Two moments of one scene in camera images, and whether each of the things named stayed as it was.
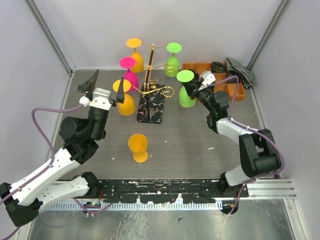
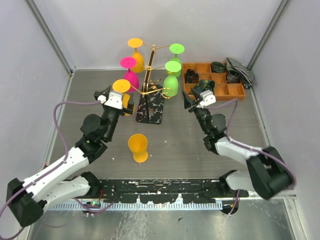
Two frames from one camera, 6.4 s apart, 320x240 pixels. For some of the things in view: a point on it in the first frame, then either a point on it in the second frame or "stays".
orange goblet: [128, 107] stays
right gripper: [190, 87] → [188, 103]
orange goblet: [134, 43] stays
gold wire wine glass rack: [151, 108] stays
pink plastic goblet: [128, 62] stays
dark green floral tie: [218, 67] stays
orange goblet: [137, 144] stays
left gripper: [88, 87] → [129, 110]
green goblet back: [184, 99] → [173, 69]
